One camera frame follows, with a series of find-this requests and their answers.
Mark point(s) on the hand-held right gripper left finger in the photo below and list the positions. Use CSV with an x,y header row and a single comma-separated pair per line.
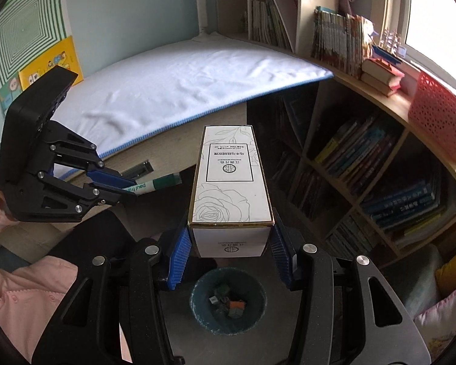
x,y
178,258

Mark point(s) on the orange small box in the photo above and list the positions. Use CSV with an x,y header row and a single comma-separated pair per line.
x,y
237,308

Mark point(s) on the green white marker pen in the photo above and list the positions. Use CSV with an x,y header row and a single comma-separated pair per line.
x,y
163,181

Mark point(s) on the row of thin books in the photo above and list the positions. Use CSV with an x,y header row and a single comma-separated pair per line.
x,y
266,22

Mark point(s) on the window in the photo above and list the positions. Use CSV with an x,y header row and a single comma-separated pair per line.
x,y
433,15

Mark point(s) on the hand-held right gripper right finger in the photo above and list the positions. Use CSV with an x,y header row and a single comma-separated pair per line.
x,y
279,251

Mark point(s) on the trash bin with blue bag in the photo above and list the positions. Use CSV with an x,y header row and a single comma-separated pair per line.
x,y
201,311

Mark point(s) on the pink jacket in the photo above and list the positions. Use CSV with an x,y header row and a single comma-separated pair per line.
x,y
22,300

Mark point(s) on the red hardcover book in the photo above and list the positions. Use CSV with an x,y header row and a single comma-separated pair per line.
x,y
380,85
383,68

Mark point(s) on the white cloth with blue edge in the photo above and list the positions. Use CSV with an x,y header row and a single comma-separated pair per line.
x,y
174,83

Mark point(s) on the model sailing ship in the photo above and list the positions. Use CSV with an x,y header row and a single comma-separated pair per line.
x,y
389,45

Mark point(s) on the stack of children's books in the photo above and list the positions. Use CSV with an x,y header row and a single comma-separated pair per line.
x,y
357,239

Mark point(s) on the row of striped-spine books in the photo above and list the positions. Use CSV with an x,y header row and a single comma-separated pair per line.
x,y
334,42

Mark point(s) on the small wooden desktop shelf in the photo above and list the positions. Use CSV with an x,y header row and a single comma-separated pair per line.
x,y
311,7

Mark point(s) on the white carton box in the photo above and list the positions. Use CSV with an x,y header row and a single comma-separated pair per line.
x,y
228,182

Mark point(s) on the person's leg in black trousers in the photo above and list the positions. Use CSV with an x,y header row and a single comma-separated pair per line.
x,y
102,232

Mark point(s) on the white upright tube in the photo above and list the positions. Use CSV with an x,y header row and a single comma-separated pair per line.
x,y
200,3

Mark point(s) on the wooden desk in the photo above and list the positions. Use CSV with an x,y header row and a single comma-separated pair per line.
x,y
174,140

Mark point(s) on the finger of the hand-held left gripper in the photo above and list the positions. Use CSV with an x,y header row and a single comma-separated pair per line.
x,y
106,175
106,196

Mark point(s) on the green striped wall poster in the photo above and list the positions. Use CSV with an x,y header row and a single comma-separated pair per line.
x,y
26,19

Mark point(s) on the pink plastic basket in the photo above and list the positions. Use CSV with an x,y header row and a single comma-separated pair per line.
x,y
437,118

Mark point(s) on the yellow wall poster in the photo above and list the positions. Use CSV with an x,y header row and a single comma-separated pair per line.
x,y
49,61

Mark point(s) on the pink pillow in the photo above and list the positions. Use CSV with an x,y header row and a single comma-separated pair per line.
x,y
448,319

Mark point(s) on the wooden bookshelf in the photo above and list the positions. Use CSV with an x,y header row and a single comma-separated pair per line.
x,y
387,102

